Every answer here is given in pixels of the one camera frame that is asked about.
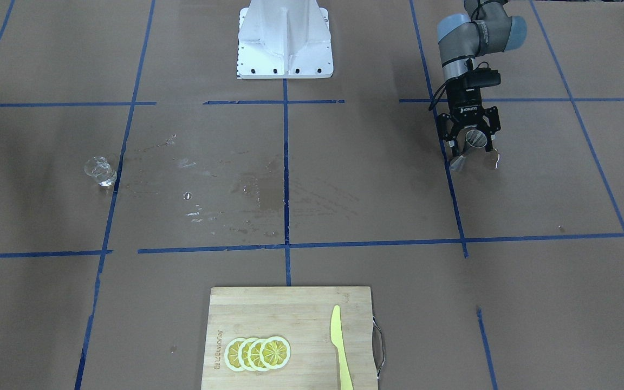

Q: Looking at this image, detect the lemon slice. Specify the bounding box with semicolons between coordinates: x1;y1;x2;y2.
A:
246;339;269;371
259;336;291;369
237;337;257;371
225;337;245;372

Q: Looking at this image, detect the yellow plastic knife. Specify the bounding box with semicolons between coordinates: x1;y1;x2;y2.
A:
330;304;354;389

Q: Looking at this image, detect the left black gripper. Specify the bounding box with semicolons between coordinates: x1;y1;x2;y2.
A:
437;79;501;154

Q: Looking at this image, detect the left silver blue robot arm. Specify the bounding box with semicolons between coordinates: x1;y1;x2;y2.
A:
429;1;528;158

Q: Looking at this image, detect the steel double jigger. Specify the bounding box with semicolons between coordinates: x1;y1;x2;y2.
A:
449;127;488;171

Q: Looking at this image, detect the bamboo cutting board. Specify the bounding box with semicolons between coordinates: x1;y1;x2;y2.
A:
201;287;379;389

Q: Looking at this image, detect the clear shot glass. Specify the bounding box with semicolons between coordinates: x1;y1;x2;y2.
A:
83;156;118;188

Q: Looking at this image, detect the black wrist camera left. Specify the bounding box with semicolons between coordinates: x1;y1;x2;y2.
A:
461;67;501;90

